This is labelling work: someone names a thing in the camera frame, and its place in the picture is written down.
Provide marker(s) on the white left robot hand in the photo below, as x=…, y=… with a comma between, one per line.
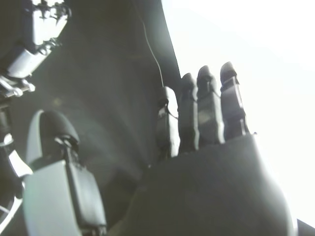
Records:
x=211, y=186

